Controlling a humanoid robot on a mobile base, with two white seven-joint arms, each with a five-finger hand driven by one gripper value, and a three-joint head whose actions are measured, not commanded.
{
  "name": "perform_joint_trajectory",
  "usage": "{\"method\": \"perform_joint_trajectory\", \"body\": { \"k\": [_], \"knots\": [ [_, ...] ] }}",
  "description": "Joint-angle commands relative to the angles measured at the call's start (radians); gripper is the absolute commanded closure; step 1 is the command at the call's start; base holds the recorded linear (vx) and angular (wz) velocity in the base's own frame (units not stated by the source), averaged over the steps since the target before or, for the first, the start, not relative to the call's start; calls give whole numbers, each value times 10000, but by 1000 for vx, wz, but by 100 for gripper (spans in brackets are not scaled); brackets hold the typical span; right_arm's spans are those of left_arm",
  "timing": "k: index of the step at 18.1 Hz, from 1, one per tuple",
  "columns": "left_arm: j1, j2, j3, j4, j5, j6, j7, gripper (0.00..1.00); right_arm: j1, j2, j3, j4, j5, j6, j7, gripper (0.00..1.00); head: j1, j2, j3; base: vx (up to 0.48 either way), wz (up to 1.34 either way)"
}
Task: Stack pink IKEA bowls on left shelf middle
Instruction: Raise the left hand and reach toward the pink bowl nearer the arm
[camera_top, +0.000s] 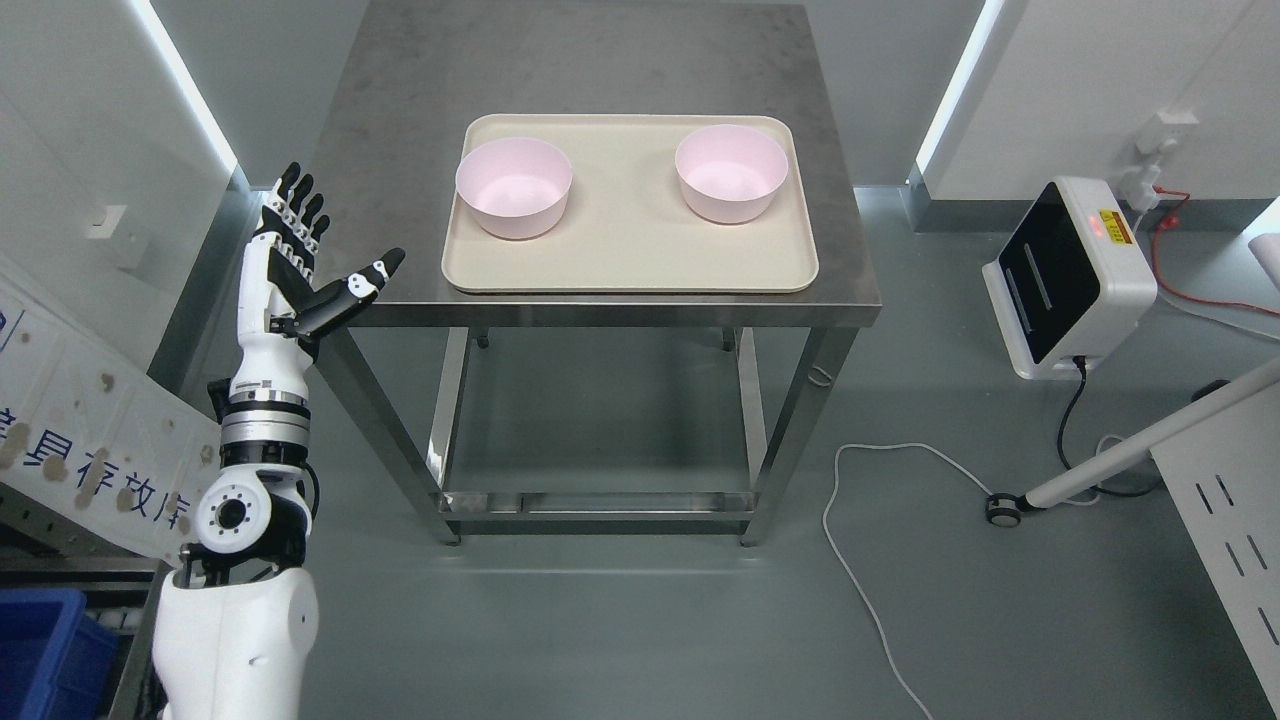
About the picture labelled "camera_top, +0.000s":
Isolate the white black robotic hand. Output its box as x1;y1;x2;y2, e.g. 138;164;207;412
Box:
228;161;406;402

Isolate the pink bowl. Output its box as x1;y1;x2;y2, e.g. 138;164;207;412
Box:
454;137;575;240
675;124;791;225

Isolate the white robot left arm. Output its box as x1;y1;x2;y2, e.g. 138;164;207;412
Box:
151;375;319;719

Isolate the white sign board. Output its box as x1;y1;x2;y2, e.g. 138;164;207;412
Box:
1;263;219;565

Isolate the stainless steel table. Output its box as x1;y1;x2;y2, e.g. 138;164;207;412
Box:
314;1;882;547

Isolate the beige plastic tray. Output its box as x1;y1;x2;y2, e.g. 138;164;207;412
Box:
442;114;819;293

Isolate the blue bin at left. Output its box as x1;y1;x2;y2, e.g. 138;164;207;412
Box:
1;588;119;719

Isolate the white stand leg with caster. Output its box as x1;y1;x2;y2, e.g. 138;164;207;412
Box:
986;357;1279;528

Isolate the white black box device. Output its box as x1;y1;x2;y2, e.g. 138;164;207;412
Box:
980;176;1158;380

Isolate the white perforated panel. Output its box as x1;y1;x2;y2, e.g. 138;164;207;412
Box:
1152;386;1279;708

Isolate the white wall switch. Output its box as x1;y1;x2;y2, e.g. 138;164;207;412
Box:
84;204;127;241

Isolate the white floor cable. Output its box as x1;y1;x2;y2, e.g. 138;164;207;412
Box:
822;442;1001;720

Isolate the black power cable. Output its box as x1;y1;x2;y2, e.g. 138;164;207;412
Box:
1056;357;1166;498

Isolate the white wall socket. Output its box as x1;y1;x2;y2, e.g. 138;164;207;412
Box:
1117;109;1199;213

